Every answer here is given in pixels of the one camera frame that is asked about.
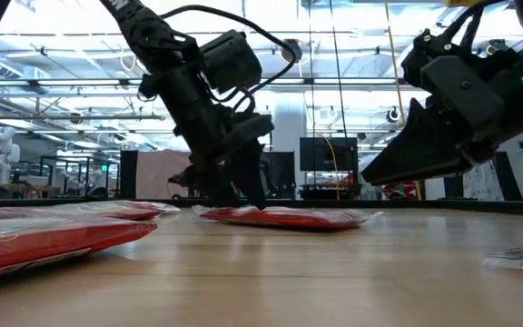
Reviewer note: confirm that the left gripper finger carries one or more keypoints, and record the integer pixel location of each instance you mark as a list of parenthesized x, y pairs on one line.
[(252, 177), (220, 186)]

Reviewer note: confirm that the black partition post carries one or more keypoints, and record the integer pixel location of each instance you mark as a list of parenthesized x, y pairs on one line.
[(128, 175)]

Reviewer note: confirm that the red stacked objects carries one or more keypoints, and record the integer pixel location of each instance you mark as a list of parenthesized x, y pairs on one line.
[(402, 191)]

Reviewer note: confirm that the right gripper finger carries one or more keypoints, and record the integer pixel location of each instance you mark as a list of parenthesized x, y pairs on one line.
[(420, 159)]

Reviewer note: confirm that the pale fabric partition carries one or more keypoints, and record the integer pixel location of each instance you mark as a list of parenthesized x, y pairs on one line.
[(161, 172)]

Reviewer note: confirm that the black metal table frame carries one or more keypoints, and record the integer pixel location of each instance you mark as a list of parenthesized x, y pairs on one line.
[(470, 205)]

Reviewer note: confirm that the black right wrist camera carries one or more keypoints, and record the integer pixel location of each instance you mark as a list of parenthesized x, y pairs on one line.
[(425, 50)]

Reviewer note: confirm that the black monitor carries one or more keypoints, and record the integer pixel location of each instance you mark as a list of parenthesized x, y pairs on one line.
[(329, 154)]

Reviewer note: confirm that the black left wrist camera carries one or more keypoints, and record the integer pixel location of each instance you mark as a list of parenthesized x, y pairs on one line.
[(229, 61)]

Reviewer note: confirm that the white patterned curtain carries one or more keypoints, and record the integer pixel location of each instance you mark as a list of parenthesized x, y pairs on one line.
[(481, 181)]

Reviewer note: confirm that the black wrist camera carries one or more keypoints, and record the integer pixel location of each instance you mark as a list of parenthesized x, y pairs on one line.
[(425, 50), (229, 61)]

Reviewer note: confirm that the black background robot arm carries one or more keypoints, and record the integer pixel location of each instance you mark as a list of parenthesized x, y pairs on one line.
[(184, 181)]

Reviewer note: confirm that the long ceiling light rail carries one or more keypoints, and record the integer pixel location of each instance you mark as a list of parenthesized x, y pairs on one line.
[(84, 82)]

